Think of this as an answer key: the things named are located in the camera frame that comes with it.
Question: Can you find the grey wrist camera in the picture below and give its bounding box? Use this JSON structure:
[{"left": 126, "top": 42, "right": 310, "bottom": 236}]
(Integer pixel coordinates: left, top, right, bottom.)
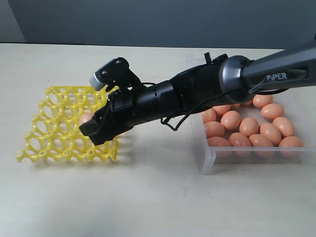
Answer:
[{"left": 89, "top": 57, "right": 143, "bottom": 92}]

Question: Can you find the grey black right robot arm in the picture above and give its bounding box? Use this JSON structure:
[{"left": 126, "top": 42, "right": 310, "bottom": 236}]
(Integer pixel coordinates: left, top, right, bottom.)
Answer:
[{"left": 79, "top": 41, "right": 316, "bottom": 145}]

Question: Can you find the brown egg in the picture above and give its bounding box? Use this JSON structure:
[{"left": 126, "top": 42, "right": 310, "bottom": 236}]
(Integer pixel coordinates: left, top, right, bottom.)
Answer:
[
  {"left": 207, "top": 136, "right": 232, "bottom": 158},
  {"left": 79, "top": 113, "right": 93, "bottom": 125},
  {"left": 204, "top": 121, "right": 225, "bottom": 138},
  {"left": 260, "top": 103, "right": 284, "bottom": 120},
  {"left": 249, "top": 134, "right": 274, "bottom": 158},
  {"left": 259, "top": 122, "right": 281, "bottom": 146},
  {"left": 273, "top": 117, "right": 296, "bottom": 137},
  {"left": 229, "top": 132, "right": 251, "bottom": 157},
  {"left": 278, "top": 136, "right": 304, "bottom": 157},
  {"left": 239, "top": 117, "right": 259, "bottom": 137},
  {"left": 213, "top": 105, "right": 231, "bottom": 116},
  {"left": 252, "top": 95, "right": 273, "bottom": 109},
  {"left": 220, "top": 111, "right": 241, "bottom": 130},
  {"left": 202, "top": 108, "right": 217, "bottom": 124}
]

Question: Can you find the clear plastic bin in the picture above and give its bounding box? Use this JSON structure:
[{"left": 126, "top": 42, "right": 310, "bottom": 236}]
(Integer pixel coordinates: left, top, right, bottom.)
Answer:
[{"left": 190, "top": 87, "right": 316, "bottom": 175}]

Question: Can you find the yellow plastic egg tray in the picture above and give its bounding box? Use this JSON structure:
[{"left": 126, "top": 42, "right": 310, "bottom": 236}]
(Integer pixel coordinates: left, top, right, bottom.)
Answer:
[{"left": 16, "top": 86, "right": 118, "bottom": 162}]

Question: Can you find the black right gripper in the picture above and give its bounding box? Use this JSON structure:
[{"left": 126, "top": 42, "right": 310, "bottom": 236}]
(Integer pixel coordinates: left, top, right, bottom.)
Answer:
[{"left": 79, "top": 88, "right": 145, "bottom": 146}]

